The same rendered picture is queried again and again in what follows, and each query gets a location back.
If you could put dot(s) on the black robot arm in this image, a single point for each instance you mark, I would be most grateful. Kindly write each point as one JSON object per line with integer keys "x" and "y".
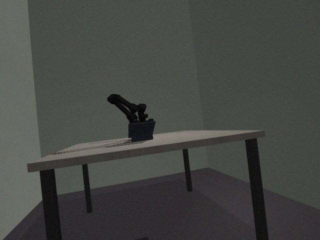
{"x": 117, "y": 100}

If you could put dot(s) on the dark grey switch panel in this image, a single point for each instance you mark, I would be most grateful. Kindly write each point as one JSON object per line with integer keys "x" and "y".
{"x": 141, "y": 131}

